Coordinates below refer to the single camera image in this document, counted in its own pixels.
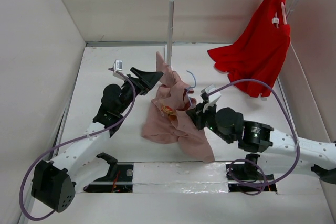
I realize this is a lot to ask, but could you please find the pink plastic hanger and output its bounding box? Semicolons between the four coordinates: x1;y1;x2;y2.
272;2;287;28

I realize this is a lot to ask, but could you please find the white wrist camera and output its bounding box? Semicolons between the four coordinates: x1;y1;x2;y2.
201;84;221;113
108;60;127;80

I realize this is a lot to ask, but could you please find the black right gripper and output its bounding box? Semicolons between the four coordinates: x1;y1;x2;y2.
186;99;233;144

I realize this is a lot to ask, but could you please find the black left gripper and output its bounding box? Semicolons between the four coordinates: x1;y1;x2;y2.
117;68;162;114

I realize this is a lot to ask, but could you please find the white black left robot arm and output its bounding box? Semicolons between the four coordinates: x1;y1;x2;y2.
31;67;163;212

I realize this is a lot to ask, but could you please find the pink printed t shirt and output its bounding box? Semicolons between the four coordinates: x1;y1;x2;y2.
141;52;215;163

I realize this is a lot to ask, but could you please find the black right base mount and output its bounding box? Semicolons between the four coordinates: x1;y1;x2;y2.
225;154;275;195

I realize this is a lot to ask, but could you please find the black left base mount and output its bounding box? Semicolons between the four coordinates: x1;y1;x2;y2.
83;153;134;193

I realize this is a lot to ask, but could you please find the lavender wire hanger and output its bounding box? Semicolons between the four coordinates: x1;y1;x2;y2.
185;70;197;109

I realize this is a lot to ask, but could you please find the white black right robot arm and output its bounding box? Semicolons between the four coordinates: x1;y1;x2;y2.
187;103;335;184

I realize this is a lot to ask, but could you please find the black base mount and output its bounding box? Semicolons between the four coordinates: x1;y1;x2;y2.
225;154;275;195
83;153;134;193

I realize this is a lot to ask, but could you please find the red t shirt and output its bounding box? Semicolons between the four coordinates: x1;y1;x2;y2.
207;0;290;98

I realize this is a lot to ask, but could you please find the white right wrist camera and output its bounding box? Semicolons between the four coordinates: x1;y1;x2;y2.
201;84;221;113

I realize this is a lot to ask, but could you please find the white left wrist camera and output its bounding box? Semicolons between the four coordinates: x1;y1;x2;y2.
108;60;127;80

